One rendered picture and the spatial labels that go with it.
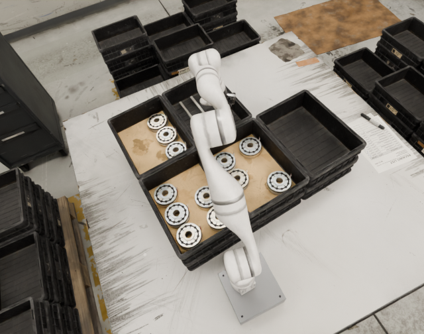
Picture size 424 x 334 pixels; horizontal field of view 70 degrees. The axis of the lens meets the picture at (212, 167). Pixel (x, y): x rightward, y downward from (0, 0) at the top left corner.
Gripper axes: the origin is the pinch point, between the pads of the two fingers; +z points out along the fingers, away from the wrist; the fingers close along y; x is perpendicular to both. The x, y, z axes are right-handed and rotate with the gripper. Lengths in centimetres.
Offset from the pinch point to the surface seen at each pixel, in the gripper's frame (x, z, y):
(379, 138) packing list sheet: -7, 45, -73
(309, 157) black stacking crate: 12.6, 23.1, -38.7
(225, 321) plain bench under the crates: 85, 11, -14
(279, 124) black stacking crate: -3.5, 27.6, -23.1
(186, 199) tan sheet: 40.7, 11.2, 11.4
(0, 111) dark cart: 0, 35, 157
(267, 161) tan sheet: 17.3, 20.4, -20.3
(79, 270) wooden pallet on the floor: 91, 63, 90
